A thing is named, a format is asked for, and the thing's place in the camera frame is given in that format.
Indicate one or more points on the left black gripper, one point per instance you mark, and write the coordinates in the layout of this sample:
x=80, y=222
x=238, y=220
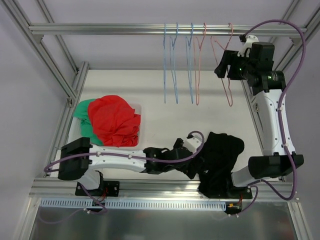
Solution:
x=186, y=169

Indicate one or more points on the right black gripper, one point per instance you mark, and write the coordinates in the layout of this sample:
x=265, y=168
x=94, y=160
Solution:
x=231, y=65

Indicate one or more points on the pink hanger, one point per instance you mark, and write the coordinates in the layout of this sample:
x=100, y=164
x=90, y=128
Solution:
x=213, y=40
x=197, y=52

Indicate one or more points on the black tank top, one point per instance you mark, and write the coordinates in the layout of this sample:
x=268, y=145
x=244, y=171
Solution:
x=214, y=165

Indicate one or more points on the blue hanger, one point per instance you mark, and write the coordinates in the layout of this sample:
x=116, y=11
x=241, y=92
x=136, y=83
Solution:
x=164, y=65
x=188, y=42
x=172, y=61

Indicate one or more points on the red tank top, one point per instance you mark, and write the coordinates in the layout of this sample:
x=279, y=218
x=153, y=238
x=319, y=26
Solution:
x=114, y=121

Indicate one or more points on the green tank top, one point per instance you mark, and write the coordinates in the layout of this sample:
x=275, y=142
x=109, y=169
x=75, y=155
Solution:
x=86, y=128

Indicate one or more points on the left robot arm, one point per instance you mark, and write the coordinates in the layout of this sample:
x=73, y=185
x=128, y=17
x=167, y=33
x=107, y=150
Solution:
x=85, y=160

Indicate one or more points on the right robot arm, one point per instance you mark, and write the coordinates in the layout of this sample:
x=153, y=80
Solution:
x=254, y=64

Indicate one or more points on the white plastic basket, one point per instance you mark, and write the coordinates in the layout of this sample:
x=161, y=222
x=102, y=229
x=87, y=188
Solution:
x=75, y=128

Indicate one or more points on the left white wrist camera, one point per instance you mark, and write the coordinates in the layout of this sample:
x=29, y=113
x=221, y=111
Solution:
x=193, y=143

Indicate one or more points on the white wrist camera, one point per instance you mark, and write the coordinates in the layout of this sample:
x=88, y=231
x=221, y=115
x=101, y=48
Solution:
x=193, y=143
x=247, y=41

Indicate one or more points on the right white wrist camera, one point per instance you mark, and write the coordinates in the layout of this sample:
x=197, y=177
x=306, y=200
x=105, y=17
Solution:
x=247, y=41

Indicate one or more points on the aluminium hanging rail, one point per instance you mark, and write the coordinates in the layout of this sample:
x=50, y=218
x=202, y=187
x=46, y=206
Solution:
x=130, y=29

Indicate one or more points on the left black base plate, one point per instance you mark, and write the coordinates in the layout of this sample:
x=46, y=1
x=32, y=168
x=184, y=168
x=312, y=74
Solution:
x=111, y=188

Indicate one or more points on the white slotted cable duct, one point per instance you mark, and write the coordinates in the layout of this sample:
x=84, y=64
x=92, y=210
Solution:
x=136, y=204

